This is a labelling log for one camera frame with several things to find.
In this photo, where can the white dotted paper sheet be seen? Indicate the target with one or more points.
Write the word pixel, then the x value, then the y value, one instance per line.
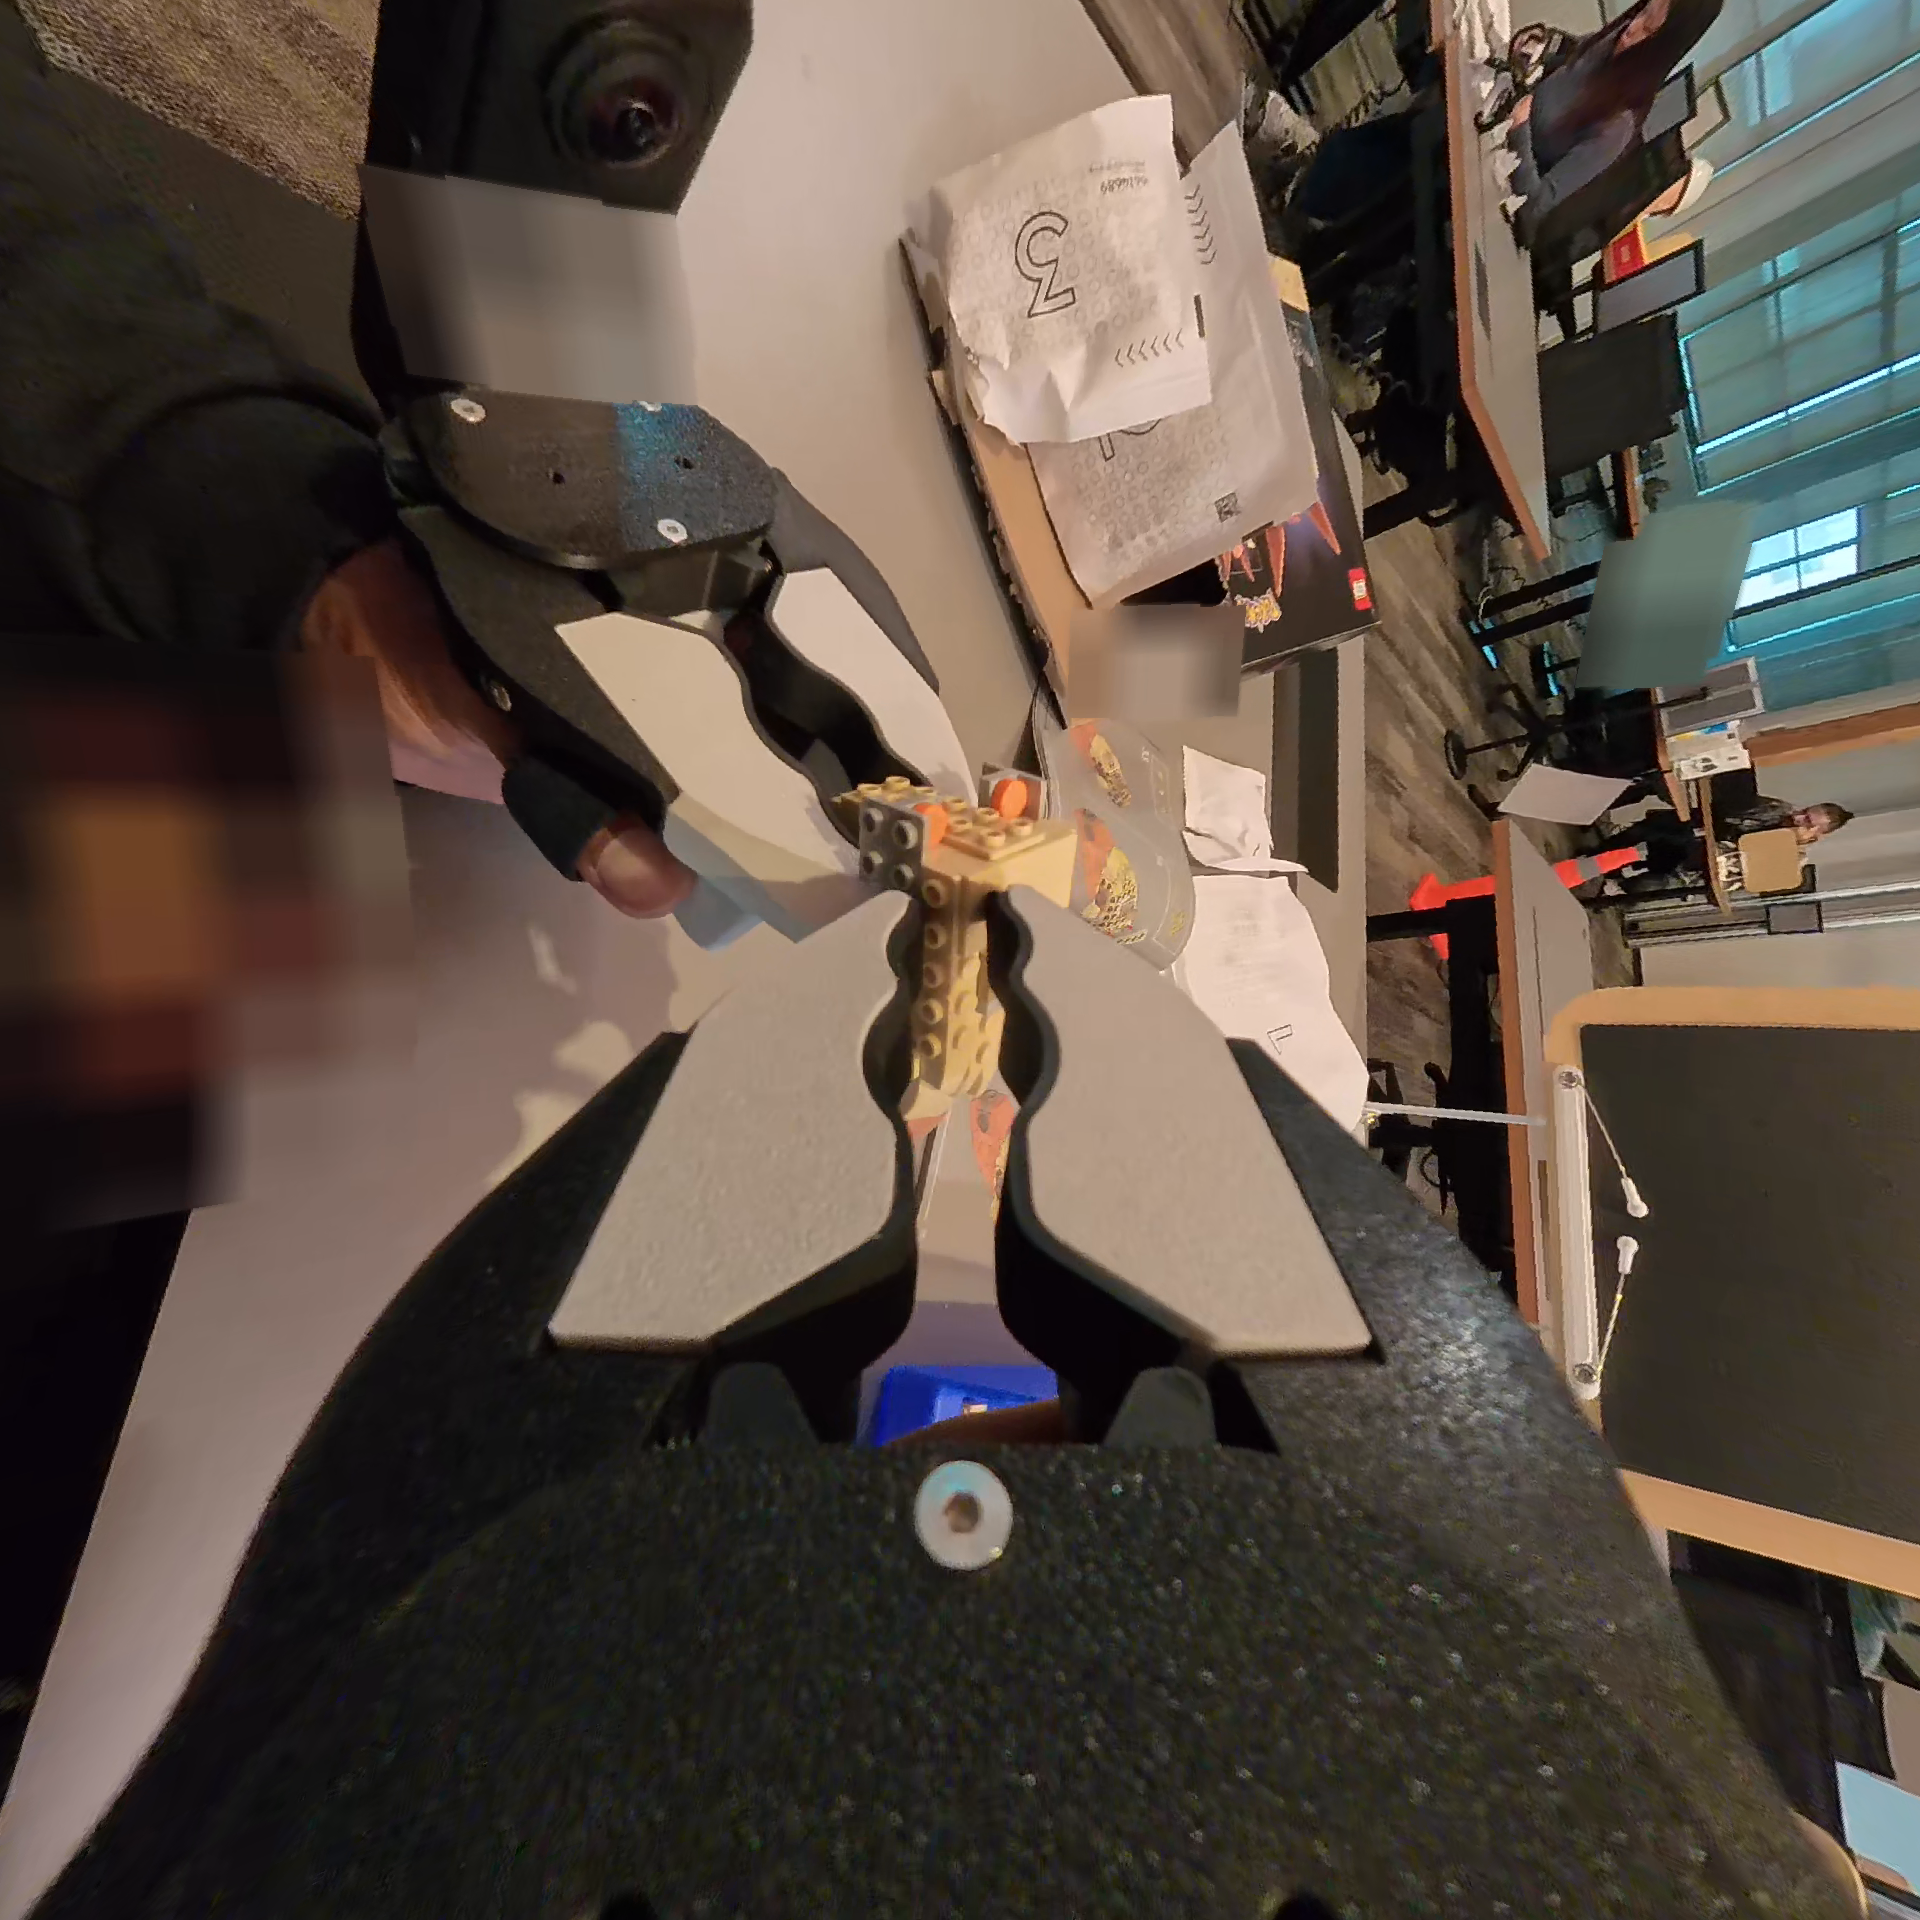
pixel 1289 1006

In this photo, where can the grey desk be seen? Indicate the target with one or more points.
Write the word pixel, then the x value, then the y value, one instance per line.
pixel 843 181

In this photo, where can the tan brick model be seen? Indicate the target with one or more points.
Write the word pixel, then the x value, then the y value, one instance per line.
pixel 954 901

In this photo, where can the black tablet on white stand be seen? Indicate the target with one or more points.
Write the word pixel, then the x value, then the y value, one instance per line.
pixel 1771 1258

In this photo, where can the wooden table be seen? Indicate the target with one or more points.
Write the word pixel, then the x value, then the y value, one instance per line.
pixel 1493 272

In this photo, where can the blue plastic bin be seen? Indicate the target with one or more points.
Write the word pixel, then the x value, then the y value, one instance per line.
pixel 960 1406

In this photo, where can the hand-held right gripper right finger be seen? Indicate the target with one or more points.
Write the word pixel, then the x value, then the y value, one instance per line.
pixel 1184 1185

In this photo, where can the person's left forearm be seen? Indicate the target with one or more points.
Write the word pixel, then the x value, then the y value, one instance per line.
pixel 182 420

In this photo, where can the flattened white paper bags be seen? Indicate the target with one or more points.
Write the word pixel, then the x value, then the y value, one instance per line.
pixel 1236 814

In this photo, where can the grey instruction booklet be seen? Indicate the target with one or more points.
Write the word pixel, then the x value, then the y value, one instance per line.
pixel 1133 855

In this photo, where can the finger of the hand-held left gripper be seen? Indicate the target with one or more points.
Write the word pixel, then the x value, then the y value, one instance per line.
pixel 878 708
pixel 708 737

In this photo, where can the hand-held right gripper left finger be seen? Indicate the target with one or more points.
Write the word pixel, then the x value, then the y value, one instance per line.
pixel 737 1185

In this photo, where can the brown cardboard piece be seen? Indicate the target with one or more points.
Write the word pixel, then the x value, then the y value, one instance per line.
pixel 1005 510

